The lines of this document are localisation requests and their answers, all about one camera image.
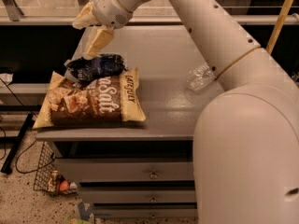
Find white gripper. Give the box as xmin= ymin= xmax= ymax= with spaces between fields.
xmin=72 ymin=0 xmax=133 ymax=58

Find blue chip bag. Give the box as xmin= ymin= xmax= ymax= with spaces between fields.
xmin=66 ymin=54 xmax=126 ymax=82

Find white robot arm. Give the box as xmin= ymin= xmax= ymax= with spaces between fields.
xmin=73 ymin=0 xmax=299 ymax=224

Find brown chip bag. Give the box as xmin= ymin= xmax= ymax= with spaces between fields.
xmin=34 ymin=68 xmax=146 ymax=129

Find clear plastic water bottle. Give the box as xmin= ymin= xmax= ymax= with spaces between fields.
xmin=187 ymin=63 xmax=215 ymax=91

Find top grey drawer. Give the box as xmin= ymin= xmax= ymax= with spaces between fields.
xmin=54 ymin=159 xmax=193 ymax=182

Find grey drawer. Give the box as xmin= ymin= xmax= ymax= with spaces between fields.
xmin=54 ymin=159 xmax=193 ymax=182
xmin=78 ymin=187 xmax=196 ymax=203
xmin=92 ymin=204 xmax=197 ymax=218

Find grey drawer cabinet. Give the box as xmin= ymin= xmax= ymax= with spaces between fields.
xmin=35 ymin=25 xmax=222 ymax=218

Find snack items in basket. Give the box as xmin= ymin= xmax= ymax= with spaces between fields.
xmin=47 ymin=170 xmax=77 ymax=194

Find black metal stand leg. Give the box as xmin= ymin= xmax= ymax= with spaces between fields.
xmin=1 ymin=114 xmax=33 ymax=175

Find middle grey drawer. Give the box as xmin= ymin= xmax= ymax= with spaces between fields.
xmin=78 ymin=187 xmax=196 ymax=203

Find bottom grey drawer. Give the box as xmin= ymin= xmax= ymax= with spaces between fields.
xmin=92 ymin=204 xmax=197 ymax=218

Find green item on floor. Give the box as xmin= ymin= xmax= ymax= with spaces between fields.
xmin=65 ymin=217 xmax=92 ymax=224

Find metal railing frame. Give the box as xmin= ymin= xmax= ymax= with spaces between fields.
xmin=0 ymin=0 xmax=285 ymax=25

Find black floor cable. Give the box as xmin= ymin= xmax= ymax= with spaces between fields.
xmin=0 ymin=77 xmax=57 ymax=175

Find black wire basket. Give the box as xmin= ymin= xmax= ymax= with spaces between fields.
xmin=34 ymin=144 xmax=69 ymax=196

